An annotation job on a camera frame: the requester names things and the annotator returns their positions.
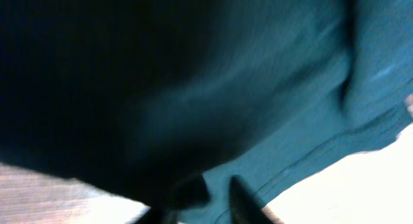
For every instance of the black shirt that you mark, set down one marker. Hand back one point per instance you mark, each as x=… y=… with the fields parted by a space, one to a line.
x=137 y=96

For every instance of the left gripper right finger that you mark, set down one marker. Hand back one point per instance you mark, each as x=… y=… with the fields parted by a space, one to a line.
x=244 y=207

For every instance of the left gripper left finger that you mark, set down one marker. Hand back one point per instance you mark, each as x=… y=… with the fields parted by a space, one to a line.
x=188 y=194

